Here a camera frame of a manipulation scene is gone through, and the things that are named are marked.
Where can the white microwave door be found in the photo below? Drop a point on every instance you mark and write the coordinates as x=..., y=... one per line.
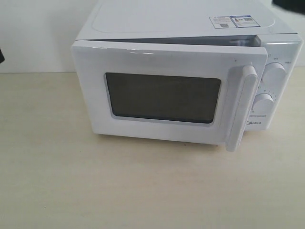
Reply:
x=188, y=93

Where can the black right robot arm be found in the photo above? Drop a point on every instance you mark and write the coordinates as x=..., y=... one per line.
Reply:
x=2, y=58

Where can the printed paper instruction sheet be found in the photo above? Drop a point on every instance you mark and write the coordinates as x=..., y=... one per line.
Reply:
x=229, y=22

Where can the white microwave oven body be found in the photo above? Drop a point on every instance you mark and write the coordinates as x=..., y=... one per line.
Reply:
x=187, y=21

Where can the white lower timer knob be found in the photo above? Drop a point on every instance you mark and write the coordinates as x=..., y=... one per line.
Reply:
x=263, y=103

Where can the white upper power knob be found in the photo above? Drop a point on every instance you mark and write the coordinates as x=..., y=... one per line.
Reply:
x=273, y=73

